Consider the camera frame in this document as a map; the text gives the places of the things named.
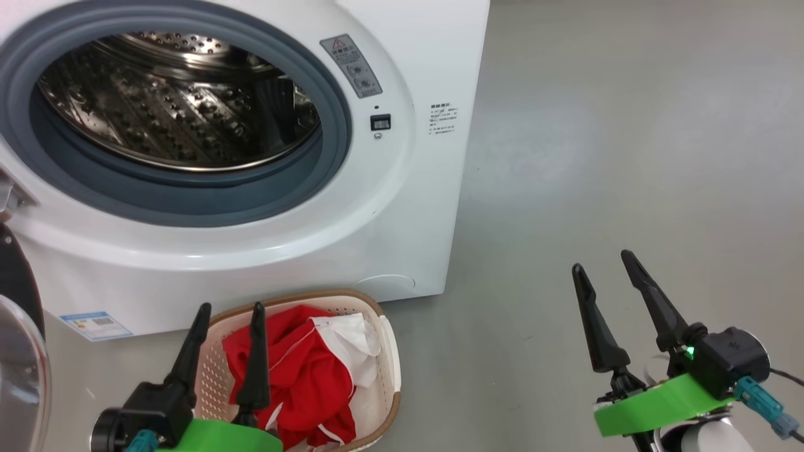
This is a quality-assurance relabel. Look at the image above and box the stainless steel washing machine drum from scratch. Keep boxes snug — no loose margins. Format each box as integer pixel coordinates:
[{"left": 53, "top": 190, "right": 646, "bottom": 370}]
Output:
[{"left": 36, "top": 31, "right": 322, "bottom": 173}]

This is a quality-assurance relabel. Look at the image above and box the small printed text label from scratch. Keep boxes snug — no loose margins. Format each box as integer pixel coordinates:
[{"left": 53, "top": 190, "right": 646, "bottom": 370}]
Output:
[{"left": 430, "top": 104, "right": 459, "bottom": 136}]

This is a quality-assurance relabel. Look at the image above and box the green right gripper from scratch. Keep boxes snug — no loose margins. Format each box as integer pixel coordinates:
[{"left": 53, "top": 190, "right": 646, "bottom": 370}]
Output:
[{"left": 572, "top": 250, "right": 737, "bottom": 438}]

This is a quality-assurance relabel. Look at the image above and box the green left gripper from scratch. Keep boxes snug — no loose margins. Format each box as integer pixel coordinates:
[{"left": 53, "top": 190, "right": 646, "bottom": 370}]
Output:
[{"left": 157, "top": 302, "right": 283, "bottom": 452}]

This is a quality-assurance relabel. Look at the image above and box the black round washer door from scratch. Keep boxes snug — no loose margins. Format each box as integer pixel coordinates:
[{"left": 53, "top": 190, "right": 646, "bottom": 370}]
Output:
[{"left": 0, "top": 223, "right": 51, "bottom": 452}]

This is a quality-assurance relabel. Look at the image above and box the cream basket with brown rim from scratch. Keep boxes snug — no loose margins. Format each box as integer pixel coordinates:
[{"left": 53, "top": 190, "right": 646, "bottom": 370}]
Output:
[{"left": 188, "top": 289, "right": 403, "bottom": 452}]

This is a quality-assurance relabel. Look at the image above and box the red and white garment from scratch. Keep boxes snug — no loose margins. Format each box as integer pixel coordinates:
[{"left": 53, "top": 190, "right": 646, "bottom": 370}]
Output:
[{"left": 222, "top": 304, "right": 383, "bottom": 451}]

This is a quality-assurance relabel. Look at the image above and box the blue energy label sticker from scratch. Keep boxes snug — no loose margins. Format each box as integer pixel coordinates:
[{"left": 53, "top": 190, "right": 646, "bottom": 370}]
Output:
[{"left": 60, "top": 311, "right": 134, "bottom": 342}]

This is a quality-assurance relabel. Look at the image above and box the left cable with teal connector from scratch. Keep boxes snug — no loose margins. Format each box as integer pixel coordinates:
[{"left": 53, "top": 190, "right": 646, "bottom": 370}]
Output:
[{"left": 126, "top": 429, "right": 159, "bottom": 452}]

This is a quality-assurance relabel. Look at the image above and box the round white filter cover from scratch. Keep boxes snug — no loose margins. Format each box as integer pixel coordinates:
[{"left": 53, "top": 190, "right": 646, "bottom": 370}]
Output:
[{"left": 352, "top": 274, "right": 416, "bottom": 297}]

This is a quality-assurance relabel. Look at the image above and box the right cable with teal connector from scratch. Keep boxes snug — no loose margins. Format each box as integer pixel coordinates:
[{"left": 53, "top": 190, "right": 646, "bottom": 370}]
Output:
[{"left": 734, "top": 367, "right": 804, "bottom": 441}]

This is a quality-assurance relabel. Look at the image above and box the white front-load washing machine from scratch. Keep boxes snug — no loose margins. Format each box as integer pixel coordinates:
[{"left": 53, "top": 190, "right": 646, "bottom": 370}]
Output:
[{"left": 0, "top": 0, "right": 491, "bottom": 343}]

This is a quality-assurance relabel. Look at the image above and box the cable with teal connector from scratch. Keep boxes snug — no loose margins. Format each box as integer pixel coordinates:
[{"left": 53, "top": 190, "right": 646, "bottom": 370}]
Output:
[
  {"left": 126, "top": 429, "right": 159, "bottom": 452},
  {"left": 734, "top": 367, "right": 804, "bottom": 441}
]

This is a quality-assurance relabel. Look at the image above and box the grey warning sticker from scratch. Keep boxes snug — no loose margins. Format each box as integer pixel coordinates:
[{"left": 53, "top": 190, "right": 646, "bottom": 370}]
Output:
[{"left": 320, "top": 34, "right": 383, "bottom": 99}]

